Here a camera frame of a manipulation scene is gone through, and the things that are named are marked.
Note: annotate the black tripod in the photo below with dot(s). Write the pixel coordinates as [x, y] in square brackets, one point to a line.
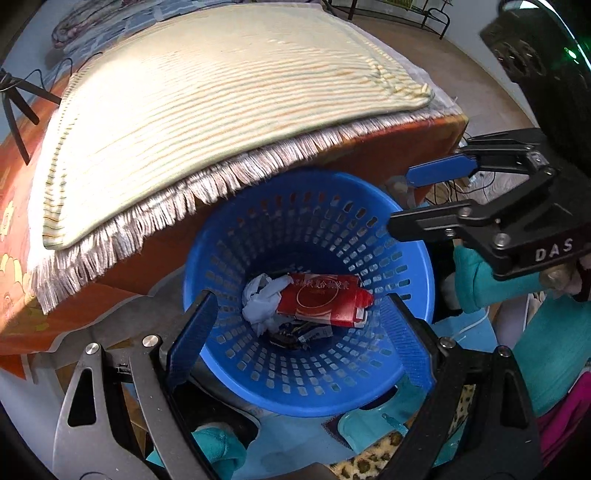
[18, 101]

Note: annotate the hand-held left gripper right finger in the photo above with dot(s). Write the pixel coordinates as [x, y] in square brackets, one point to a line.
[411, 341]

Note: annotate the white plastic bag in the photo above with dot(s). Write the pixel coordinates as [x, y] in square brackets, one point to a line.
[263, 304]

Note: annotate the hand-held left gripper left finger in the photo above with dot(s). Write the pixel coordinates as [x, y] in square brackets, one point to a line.
[194, 332]

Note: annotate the light blue plastic stool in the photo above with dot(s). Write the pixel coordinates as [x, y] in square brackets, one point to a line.
[466, 334]

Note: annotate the blue checked quilt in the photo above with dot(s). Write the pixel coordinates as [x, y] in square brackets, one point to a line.
[138, 18]

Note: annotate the blue plastic basket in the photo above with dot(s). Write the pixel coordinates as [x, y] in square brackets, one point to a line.
[295, 381]

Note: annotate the teal plush cloth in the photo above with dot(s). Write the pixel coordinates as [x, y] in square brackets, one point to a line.
[217, 452]
[545, 341]

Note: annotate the pink fleece cloth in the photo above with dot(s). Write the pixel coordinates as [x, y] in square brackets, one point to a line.
[568, 406]

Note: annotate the dark red snack wrapper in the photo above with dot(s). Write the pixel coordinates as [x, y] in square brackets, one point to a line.
[286, 339]

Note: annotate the leopard print cloth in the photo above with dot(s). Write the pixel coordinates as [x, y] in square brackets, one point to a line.
[369, 454]

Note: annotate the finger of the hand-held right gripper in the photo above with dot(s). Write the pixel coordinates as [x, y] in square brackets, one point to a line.
[425, 224]
[438, 168]

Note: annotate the folded floral quilt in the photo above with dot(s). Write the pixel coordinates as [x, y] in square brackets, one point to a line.
[69, 27]

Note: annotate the orange floral bedsheet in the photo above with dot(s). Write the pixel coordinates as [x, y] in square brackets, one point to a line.
[18, 277]

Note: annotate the black metal clothes rack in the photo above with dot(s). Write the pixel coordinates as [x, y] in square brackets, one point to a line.
[415, 18]

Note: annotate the striped fringed blanket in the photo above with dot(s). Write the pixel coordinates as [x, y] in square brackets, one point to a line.
[207, 106]

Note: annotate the red paper carton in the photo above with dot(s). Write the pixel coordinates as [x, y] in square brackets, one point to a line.
[323, 297]

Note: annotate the person's right hand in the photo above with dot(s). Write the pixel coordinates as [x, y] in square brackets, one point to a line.
[563, 282]

